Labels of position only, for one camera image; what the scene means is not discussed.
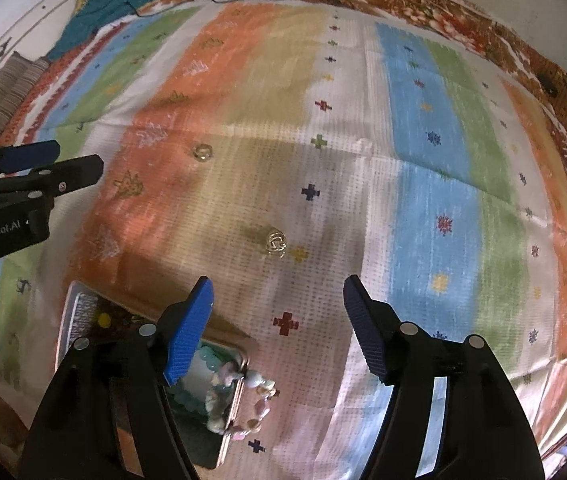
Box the metal jewelry tin box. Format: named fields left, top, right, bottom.
left=56, top=276, right=248, bottom=470

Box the light blue bead bracelet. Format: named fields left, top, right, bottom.
left=170, top=346, right=240, bottom=413

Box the colourful striped blanket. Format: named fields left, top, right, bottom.
left=0, top=0, right=567, bottom=479

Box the shell charm bracelet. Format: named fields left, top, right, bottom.
left=204, top=363, right=280, bottom=443

